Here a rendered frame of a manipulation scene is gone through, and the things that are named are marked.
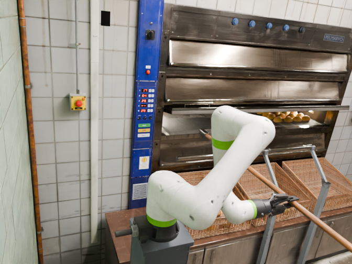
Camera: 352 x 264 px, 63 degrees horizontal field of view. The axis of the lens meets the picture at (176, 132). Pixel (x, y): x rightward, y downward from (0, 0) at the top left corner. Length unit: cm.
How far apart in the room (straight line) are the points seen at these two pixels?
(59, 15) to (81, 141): 80
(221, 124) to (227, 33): 116
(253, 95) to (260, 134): 137
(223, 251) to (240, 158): 133
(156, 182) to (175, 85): 119
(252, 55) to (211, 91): 44
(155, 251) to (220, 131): 54
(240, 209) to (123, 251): 93
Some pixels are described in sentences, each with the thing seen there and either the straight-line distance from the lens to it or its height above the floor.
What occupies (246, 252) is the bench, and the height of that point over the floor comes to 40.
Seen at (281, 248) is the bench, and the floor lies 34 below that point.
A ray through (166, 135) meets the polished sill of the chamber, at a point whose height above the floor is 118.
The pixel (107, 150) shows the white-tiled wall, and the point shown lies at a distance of 213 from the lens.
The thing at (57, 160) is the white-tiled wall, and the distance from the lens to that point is 212.
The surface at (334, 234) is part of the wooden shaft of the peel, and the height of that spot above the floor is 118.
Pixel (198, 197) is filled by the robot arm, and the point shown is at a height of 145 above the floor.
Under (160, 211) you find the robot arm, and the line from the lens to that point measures 110.
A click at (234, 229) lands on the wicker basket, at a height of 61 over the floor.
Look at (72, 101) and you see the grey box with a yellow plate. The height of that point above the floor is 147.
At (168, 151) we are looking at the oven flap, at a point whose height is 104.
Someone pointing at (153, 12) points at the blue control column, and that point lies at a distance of 198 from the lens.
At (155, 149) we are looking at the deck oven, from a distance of 223.
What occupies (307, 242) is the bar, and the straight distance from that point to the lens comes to 282.
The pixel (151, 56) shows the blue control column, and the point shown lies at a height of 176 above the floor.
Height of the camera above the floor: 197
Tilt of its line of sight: 20 degrees down
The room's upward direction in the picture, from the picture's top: 6 degrees clockwise
